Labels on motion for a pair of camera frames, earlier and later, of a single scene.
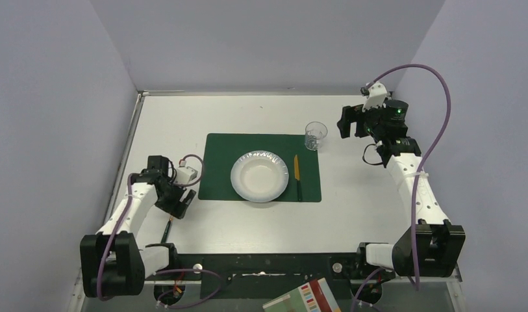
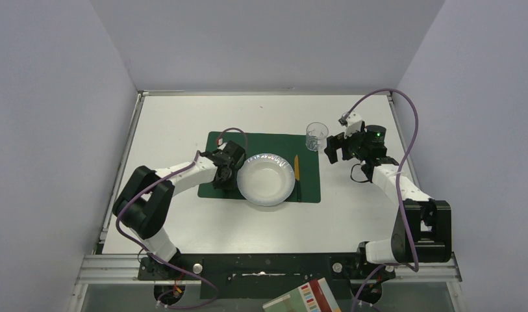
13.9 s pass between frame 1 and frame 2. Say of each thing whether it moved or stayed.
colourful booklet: stayed
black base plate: stayed
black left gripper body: moved
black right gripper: moved
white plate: moved
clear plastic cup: stayed
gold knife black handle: stayed
